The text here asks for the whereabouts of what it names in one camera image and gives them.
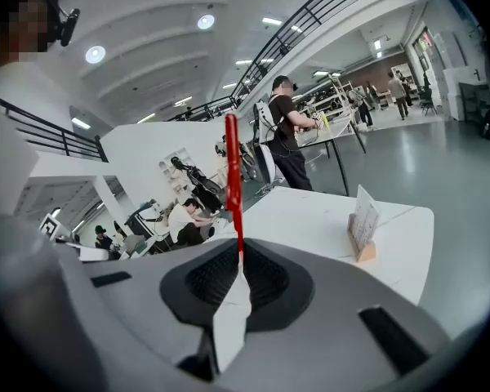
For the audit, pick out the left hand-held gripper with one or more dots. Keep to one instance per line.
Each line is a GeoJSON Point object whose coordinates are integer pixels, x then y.
{"type": "Point", "coordinates": [51, 227]}

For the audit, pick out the person's head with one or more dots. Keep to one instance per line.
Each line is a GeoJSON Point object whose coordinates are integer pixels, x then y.
{"type": "Point", "coordinates": [18, 27]}

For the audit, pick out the red stick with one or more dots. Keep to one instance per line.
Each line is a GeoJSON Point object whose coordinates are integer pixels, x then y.
{"type": "Point", "coordinates": [232, 166]}

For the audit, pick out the long black balcony railing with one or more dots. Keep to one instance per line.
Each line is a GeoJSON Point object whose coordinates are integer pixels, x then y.
{"type": "Point", "coordinates": [302, 19]}

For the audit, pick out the person's white shirt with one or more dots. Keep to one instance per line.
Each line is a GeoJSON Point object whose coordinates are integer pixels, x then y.
{"type": "Point", "coordinates": [4, 166]}

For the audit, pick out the white backpack unit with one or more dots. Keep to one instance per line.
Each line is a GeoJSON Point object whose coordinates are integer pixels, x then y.
{"type": "Point", "coordinates": [265, 129]}

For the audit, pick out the white table with black legs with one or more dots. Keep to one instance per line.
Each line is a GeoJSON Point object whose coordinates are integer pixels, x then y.
{"type": "Point", "coordinates": [335, 133]}

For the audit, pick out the white shelving rack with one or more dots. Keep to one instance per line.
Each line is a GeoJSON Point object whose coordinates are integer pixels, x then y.
{"type": "Point", "coordinates": [326, 96]}

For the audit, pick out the wooden card holder with card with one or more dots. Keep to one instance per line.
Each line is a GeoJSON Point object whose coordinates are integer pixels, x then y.
{"type": "Point", "coordinates": [363, 227]}

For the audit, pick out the short black balcony railing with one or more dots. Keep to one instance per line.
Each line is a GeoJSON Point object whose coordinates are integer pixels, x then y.
{"type": "Point", "coordinates": [53, 133]}

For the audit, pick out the black head-worn camera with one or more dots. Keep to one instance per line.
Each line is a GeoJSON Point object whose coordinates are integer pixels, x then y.
{"type": "Point", "coordinates": [68, 27]}

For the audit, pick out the yellow bottle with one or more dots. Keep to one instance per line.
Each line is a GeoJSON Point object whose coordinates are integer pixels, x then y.
{"type": "Point", "coordinates": [326, 121]}

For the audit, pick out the round ceiling light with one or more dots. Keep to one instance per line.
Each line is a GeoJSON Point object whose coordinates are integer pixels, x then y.
{"type": "Point", "coordinates": [95, 54]}
{"type": "Point", "coordinates": [205, 21]}

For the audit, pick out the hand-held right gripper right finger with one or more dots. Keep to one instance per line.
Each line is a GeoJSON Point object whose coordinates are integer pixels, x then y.
{"type": "Point", "coordinates": [277, 288]}

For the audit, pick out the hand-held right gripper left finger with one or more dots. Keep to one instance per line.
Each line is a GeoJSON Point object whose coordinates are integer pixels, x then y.
{"type": "Point", "coordinates": [204, 280]}

